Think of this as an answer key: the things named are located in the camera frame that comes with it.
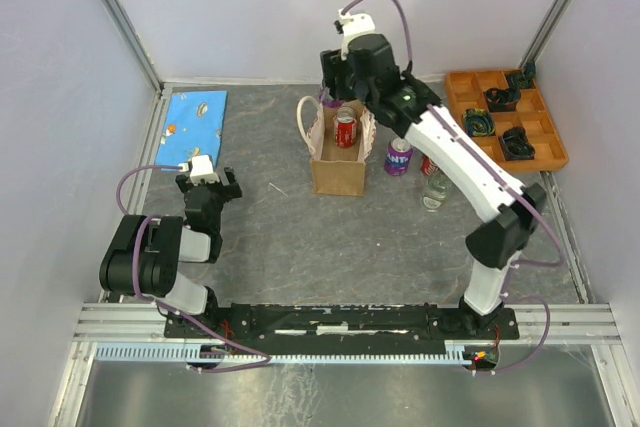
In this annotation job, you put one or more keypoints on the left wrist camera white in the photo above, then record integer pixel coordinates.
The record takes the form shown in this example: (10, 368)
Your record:
(200, 169)

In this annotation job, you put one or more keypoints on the brown canvas tote bag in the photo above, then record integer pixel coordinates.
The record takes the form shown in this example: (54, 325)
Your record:
(335, 170)

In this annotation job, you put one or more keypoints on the red Coke can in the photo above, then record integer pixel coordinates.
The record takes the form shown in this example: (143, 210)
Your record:
(345, 127)
(428, 166)

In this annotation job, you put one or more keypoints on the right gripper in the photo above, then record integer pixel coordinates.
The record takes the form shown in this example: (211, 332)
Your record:
(332, 67)

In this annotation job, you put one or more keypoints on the orange compartment tray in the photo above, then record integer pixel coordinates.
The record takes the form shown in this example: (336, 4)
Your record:
(465, 90)

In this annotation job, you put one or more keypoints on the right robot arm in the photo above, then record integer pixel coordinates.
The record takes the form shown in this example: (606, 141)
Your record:
(508, 210)

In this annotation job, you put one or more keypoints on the blue patterned cloth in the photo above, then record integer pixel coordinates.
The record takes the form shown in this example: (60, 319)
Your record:
(193, 126)

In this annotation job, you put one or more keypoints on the clear green glass bottle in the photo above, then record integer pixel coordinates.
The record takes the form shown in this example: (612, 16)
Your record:
(436, 190)

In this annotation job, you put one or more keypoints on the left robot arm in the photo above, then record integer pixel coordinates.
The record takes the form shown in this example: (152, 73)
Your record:
(144, 255)

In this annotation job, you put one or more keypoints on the blue yellow rolled tie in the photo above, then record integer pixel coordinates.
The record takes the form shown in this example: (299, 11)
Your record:
(478, 122)

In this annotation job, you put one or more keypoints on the aluminium frame rail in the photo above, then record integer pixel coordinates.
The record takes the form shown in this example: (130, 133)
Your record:
(579, 324)

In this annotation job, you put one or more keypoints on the black rolled belt lower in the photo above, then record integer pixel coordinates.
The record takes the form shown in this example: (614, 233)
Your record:
(515, 145)

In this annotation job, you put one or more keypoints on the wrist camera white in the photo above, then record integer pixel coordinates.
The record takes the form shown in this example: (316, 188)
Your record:
(351, 26)
(200, 169)

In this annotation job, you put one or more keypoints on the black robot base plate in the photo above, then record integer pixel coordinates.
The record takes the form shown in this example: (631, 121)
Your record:
(353, 330)

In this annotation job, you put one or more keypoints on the green rolled tie corner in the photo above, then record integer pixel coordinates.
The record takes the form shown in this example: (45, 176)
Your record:
(523, 78)

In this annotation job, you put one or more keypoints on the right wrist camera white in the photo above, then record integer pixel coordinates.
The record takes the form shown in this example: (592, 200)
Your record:
(351, 26)

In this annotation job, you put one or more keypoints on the purple Fanta can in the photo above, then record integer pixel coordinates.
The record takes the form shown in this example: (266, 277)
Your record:
(325, 97)
(399, 154)

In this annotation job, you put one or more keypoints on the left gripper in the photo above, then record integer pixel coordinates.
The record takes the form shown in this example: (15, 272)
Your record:
(233, 188)

